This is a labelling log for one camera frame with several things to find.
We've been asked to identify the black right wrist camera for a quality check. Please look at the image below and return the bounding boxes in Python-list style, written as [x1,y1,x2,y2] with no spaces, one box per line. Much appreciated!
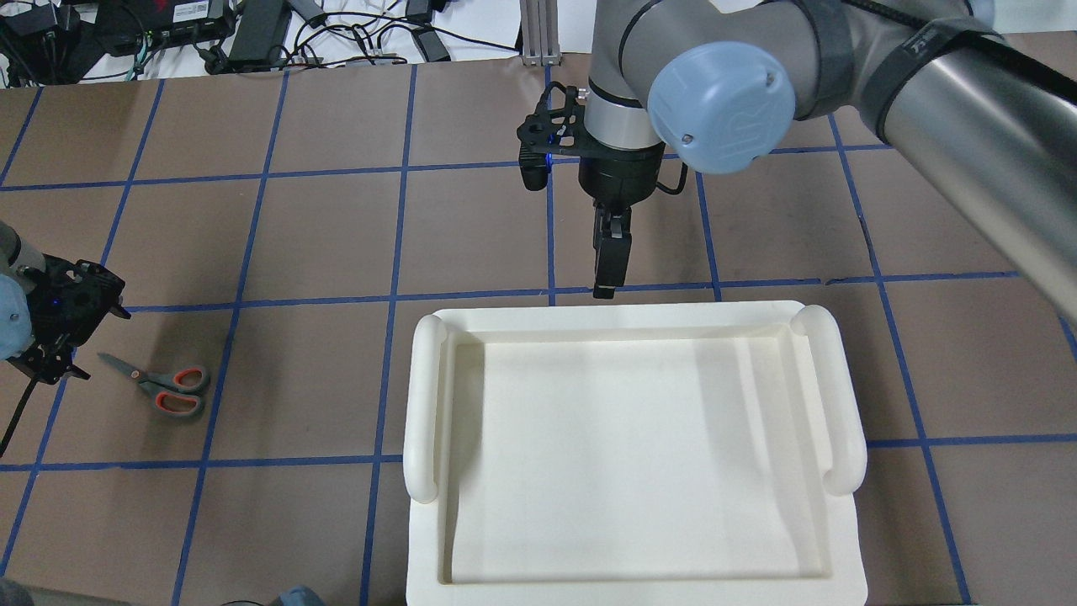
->
[517,81,585,192]

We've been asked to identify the cream white plastic tray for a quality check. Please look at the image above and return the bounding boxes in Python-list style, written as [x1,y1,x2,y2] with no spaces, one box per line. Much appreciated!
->
[401,300,868,605]

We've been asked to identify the grey orange handled scissors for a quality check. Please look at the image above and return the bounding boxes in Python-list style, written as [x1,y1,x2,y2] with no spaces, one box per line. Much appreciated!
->
[97,352,210,418]

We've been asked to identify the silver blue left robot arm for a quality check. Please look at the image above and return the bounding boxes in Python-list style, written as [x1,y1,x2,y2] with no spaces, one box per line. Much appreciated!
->
[1,222,45,360]

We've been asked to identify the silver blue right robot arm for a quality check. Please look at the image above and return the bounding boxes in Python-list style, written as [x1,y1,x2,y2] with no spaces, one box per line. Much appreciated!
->
[582,1,1076,321]

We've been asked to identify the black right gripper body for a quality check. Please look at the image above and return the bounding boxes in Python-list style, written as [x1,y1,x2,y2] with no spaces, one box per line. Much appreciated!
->
[578,143,666,207]

